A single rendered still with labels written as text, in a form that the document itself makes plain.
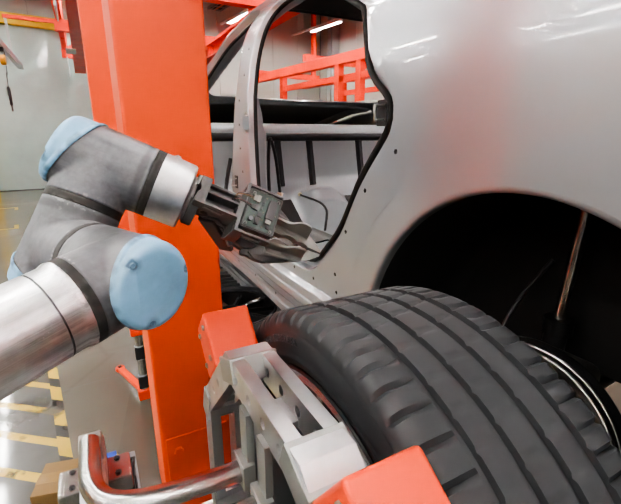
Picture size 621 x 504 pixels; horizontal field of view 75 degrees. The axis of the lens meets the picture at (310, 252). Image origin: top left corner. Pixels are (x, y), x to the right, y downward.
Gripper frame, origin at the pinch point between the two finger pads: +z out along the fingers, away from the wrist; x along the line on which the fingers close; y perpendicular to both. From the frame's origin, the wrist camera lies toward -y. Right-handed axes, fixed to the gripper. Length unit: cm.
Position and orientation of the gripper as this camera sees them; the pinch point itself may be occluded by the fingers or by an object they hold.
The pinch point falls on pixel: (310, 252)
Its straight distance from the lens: 64.7
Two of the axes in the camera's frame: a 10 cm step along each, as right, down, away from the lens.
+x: 2.5, -9.2, 3.1
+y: 4.3, -1.9, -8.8
